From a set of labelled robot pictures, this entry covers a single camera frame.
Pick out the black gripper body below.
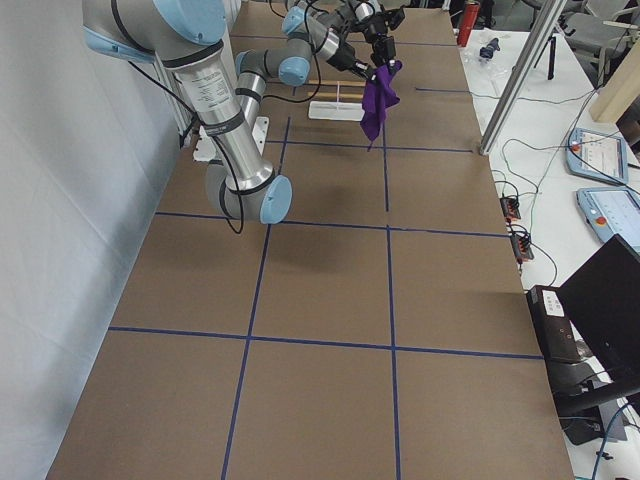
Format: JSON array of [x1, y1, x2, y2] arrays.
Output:
[[371, 35, 396, 66]]

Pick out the purple towel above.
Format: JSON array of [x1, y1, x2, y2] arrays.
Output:
[[360, 60, 403, 151]]

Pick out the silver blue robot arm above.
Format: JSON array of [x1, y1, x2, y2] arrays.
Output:
[[82, 1, 405, 224]]

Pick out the wooden rack rod upper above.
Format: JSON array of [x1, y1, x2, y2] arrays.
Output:
[[307, 79, 366, 88]]

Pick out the wooden rack rod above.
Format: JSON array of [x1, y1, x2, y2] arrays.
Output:
[[307, 79, 366, 88], [307, 92, 363, 101]]

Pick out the wooden rack rod lower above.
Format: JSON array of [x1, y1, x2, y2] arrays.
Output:
[[307, 92, 363, 101]]

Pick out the red cylinder bottle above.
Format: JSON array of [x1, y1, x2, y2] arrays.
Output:
[[457, 0, 481, 47]]

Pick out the blue black handheld tool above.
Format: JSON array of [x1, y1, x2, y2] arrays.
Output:
[[479, 37, 500, 61]]

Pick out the far orange terminal hub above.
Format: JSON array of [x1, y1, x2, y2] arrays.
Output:
[[500, 196, 521, 223]]

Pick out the orange terminal hub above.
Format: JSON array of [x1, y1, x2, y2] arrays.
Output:
[[500, 196, 521, 223], [510, 231, 534, 264]]

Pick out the far teach pendant tablet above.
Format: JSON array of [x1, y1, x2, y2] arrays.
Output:
[[566, 128, 629, 185]]

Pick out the teach pendant tablet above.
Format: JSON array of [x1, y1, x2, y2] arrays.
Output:
[[576, 187, 640, 252], [566, 128, 629, 185]]

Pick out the near orange terminal hub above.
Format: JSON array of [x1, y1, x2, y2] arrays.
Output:
[[510, 231, 534, 264]]

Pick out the wooden beam block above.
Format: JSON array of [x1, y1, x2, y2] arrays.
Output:
[[588, 21, 639, 123]]

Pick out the near teach pendant tablet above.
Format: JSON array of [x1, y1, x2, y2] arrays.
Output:
[[576, 187, 640, 252]]

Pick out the black monitor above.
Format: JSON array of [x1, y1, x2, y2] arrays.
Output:
[[557, 234, 639, 375]]

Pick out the black computer box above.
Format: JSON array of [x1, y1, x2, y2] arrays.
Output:
[[526, 285, 591, 364]]

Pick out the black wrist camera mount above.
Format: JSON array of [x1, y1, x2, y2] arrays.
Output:
[[378, 6, 405, 31]]

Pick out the aluminium frame post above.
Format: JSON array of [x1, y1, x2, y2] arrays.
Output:
[[479, 0, 565, 155]]

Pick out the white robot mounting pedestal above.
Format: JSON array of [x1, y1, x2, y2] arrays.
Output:
[[193, 116, 270, 163]]

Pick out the blue network cable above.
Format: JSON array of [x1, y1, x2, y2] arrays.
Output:
[[589, 399, 634, 480]]

